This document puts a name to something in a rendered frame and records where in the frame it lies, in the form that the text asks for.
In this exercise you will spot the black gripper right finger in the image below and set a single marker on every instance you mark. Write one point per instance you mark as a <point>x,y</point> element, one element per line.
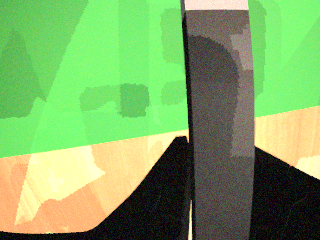
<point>286,201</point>

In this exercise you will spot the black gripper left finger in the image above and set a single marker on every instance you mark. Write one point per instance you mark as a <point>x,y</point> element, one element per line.
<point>158,208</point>

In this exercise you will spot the green flat mat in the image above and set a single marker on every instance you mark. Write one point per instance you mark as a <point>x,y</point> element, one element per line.
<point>82,72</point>

